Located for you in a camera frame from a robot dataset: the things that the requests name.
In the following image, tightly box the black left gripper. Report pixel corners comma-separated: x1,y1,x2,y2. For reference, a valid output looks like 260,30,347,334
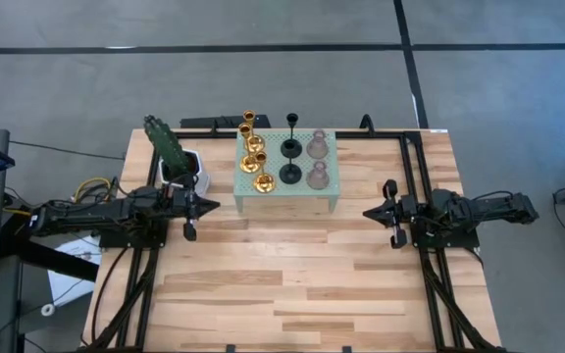
172,189,221,241

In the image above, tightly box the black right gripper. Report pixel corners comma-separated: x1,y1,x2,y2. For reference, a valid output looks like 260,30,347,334
363,179,431,249

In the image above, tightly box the tall gold candlestick holder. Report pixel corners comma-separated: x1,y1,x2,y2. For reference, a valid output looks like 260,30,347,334
238,123,263,175

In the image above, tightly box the pink ribbed glass candle holder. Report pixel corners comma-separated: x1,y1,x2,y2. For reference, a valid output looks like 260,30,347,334
306,128,331,160
305,160,332,191

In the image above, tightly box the black candlestick holder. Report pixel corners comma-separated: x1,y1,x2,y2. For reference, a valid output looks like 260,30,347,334
279,139,304,186
280,112,304,160

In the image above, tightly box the white faceted planter pot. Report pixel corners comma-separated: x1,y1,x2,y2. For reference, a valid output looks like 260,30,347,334
158,149,211,197

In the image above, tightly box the green perforated metal shelf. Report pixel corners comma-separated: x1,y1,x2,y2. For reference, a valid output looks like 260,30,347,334
232,129,341,213

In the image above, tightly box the green cactus plant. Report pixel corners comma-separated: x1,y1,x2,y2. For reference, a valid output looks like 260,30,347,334
143,114,191,177

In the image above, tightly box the black bar behind table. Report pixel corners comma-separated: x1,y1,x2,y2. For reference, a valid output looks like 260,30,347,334
180,114,272,131

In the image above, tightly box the black stand base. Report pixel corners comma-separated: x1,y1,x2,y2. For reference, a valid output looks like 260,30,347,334
0,210,100,283

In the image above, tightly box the white paper sheet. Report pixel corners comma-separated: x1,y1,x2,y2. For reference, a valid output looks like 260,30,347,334
46,234,102,306

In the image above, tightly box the black metal table frame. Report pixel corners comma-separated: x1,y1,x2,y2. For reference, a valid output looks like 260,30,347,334
80,127,507,353

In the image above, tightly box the yellow cable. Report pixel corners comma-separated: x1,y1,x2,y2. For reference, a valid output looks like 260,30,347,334
2,176,113,217

